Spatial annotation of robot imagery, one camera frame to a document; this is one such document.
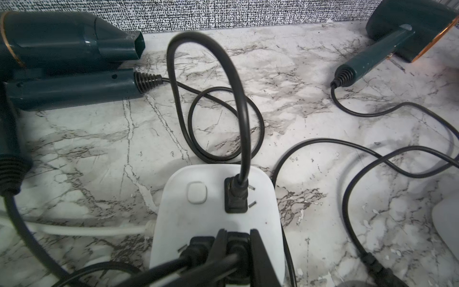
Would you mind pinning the dark green hair dryer left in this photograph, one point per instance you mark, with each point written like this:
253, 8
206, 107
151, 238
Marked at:
15, 160

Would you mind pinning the dark green hair dryer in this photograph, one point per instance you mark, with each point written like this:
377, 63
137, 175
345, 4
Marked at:
15, 160
52, 60

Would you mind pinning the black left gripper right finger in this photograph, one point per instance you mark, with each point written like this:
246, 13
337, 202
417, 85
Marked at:
262, 271

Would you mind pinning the white power strip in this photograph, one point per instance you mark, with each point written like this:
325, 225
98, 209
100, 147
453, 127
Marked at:
192, 205
445, 216

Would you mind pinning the left white power strip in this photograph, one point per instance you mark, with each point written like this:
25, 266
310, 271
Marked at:
192, 205

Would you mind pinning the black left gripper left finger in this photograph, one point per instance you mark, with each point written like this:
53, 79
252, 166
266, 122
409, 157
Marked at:
208, 262

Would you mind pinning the right white power strip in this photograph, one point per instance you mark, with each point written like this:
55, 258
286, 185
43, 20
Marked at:
445, 216

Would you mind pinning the green hair dryer orange nozzle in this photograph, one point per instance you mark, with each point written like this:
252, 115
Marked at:
405, 28

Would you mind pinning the dark green hair dryer back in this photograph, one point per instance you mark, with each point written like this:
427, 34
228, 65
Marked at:
52, 60

